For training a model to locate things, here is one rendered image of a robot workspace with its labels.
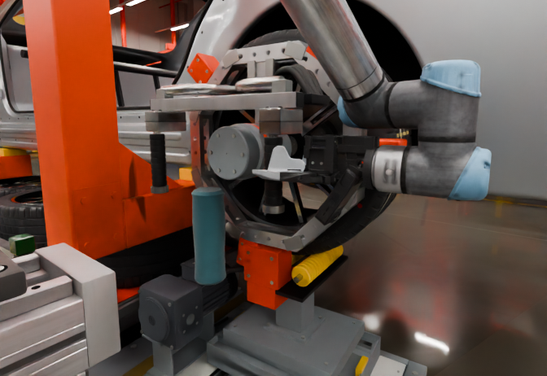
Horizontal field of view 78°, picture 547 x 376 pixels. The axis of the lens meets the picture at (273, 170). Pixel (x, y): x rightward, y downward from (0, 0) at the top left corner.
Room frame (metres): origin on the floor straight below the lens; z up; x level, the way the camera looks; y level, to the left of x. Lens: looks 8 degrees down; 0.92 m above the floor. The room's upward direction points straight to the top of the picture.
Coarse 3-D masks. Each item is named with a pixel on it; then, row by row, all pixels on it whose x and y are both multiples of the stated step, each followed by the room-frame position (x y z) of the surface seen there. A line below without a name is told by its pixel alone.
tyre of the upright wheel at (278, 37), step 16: (288, 32) 0.97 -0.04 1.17; (240, 48) 1.06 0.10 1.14; (368, 192) 0.84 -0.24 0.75; (384, 192) 0.82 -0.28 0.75; (352, 208) 0.86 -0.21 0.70; (368, 208) 0.84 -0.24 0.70; (384, 208) 0.96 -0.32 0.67; (336, 224) 0.88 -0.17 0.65; (352, 224) 0.86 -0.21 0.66; (368, 224) 0.88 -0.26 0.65; (320, 240) 0.91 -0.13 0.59; (336, 240) 0.88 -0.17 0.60
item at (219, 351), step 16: (368, 336) 1.12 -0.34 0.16; (208, 352) 1.06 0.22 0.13; (224, 352) 1.02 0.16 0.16; (240, 352) 1.04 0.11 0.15; (352, 352) 1.04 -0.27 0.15; (368, 352) 1.02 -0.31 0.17; (224, 368) 1.02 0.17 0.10; (240, 368) 0.98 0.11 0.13; (256, 368) 0.95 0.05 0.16; (272, 368) 0.97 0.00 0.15; (352, 368) 0.97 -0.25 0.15; (368, 368) 0.98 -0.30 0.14
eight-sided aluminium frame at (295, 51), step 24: (264, 48) 0.91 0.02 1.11; (288, 48) 0.87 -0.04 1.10; (216, 72) 1.00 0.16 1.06; (240, 72) 1.02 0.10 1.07; (336, 96) 0.80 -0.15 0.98; (192, 120) 1.05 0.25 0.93; (192, 144) 1.05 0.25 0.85; (192, 168) 1.06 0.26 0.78; (360, 192) 0.79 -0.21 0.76; (240, 216) 1.01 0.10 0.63; (264, 240) 0.91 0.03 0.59; (288, 240) 0.86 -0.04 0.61; (312, 240) 0.88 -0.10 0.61
